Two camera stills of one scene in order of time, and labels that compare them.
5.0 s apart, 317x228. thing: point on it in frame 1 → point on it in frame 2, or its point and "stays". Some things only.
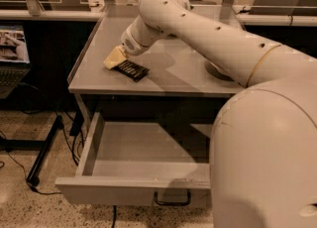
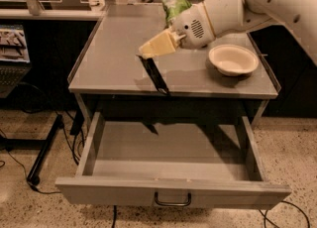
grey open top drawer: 128,163 stays
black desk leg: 34,175 stays
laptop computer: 14,58 stays
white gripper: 135,44 → 192,28
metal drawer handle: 171,203 stays
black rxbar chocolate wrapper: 132,69 → 155,74
